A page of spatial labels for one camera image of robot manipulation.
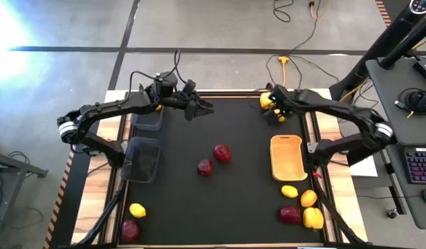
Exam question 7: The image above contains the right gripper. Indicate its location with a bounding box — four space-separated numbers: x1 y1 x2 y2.
263 84 300 126

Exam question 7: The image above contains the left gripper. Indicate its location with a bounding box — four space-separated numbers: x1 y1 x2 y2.
170 90 215 122

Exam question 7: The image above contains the yellow bell pepper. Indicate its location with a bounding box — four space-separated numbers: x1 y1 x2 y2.
259 91 287 123
302 206 325 230

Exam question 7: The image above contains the dark red apple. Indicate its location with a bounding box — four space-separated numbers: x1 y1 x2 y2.
212 143 233 164

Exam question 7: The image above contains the round dark red fruit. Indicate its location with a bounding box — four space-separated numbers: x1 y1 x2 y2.
196 158 214 178

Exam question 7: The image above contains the yellow plastic basket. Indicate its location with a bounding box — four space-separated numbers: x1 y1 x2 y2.
270 134 308 183

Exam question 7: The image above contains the translucent grey plastic bin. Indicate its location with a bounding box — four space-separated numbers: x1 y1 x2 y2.
131 105 165 132
120 136 161 184

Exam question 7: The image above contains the orange-yellow round fruit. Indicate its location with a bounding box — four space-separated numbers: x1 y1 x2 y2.
299 189 318 208

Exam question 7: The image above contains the black table mat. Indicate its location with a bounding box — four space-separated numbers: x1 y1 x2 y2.
118 93 327 246

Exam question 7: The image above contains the white paper sheet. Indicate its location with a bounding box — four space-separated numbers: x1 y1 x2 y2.
349 154 379 178

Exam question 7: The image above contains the black tower fan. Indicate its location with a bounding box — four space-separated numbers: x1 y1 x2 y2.
329 0 426 102

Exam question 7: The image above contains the grey desk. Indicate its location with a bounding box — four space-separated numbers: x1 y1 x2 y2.
364 57 426 230

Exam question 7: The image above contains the black monitor pole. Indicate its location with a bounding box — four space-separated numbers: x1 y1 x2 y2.
379 19 426 70

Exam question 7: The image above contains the backlit purple keyboard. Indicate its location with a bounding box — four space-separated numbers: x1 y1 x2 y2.
403 146 426 185

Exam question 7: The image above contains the grey side table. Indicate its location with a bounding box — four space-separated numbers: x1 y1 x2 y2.
0 140 49 249

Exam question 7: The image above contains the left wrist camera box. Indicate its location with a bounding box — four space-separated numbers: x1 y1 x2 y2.
182 79 197 96

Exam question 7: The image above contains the yellow extension cord plug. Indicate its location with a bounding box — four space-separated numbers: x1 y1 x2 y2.
277 55 290 87

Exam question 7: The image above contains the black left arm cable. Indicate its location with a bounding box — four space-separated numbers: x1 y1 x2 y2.
129 49 182 91

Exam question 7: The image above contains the yellow desk cable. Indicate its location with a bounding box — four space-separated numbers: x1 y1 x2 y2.
339 78 369 104

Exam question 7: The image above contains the long black floor cable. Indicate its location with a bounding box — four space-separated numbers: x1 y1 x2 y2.
287 0 321 58

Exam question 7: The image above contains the black floor cable loop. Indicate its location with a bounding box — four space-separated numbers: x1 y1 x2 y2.
272 0 295 24

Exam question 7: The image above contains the yellow floor cable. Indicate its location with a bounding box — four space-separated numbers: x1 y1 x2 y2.
308 0 326 20

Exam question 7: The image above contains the black diagonal frame strut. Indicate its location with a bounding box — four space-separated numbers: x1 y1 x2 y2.
311 174 368 246
76 179 127 247

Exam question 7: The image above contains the coiled black cable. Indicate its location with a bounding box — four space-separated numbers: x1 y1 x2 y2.
394 87 426 117

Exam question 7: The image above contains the black cable bundle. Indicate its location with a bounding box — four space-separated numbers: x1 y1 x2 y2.
5 150 31 166

